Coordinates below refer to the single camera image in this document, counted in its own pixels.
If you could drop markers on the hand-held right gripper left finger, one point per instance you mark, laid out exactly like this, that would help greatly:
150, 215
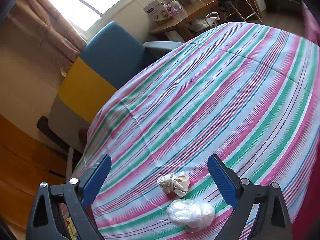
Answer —
96, 182

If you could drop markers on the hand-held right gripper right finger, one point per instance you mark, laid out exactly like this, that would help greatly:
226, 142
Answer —
222, 181

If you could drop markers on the clear plastic bag bundle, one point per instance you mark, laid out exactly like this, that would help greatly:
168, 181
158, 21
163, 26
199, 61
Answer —
191, 215

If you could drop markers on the dark red cushion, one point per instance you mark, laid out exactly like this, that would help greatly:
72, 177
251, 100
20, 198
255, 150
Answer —
82, 135

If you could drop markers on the wooden wardrobe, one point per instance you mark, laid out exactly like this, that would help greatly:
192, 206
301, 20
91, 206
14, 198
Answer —
22, 167

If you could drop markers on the red cloth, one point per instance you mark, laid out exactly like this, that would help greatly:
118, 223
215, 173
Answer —
307, 212

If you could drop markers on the grey yellow blue armchair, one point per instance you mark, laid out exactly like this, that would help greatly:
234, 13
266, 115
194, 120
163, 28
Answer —
112, 52

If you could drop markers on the white basket bag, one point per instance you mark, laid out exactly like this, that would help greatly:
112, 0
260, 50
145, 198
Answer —
203, 23

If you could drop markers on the wooden desk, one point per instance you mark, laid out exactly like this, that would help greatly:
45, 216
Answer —
185, 17

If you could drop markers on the small pink package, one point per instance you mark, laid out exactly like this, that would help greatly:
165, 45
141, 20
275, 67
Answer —
173, 7

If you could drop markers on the white printed carton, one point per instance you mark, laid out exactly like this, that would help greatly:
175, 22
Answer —
156, 11

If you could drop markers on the window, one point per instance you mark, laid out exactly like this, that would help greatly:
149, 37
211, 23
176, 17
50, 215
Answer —
95, 0

